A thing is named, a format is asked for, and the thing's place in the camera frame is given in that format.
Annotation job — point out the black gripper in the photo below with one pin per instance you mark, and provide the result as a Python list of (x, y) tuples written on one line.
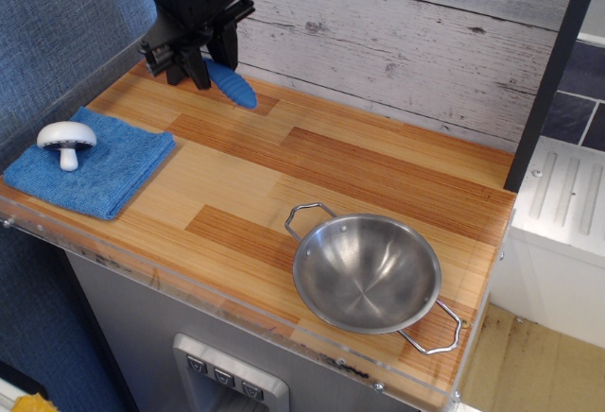
[(183, 27)]

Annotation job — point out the blue handled fork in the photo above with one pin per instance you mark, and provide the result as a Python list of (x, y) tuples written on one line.
[(235, 87)]

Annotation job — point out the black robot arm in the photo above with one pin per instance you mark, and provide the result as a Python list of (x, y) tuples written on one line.
[(183, 27)]

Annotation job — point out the blue folded cloth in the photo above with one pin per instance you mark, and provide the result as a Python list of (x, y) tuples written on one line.
[(108, 174)]

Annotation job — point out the white toy mushroom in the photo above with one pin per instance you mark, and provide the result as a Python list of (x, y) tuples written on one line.
[(68, 138)]

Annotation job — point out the grey dispenser panel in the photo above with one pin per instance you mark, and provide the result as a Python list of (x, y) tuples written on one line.
[(216, 381)]

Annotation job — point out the yellow object at corner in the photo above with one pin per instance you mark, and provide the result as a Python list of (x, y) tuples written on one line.
[(33, 403)]

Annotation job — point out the white ribbed cabinet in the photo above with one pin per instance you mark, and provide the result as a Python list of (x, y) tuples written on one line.
[(551, 267)]

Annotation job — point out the steel bowl with handles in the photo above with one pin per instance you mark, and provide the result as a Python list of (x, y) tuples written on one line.
[(368, 274)]

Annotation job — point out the black vertical post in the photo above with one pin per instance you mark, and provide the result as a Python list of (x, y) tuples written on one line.
[(560, 55)]

